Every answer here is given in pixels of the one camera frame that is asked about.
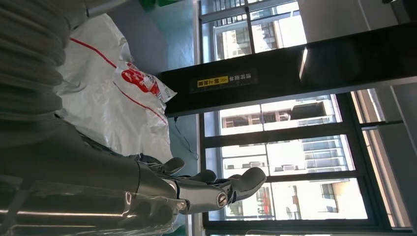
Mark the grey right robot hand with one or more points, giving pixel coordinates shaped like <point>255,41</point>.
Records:
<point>81,185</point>

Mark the black inbound scanner machine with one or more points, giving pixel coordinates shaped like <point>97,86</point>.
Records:
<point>293,71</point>

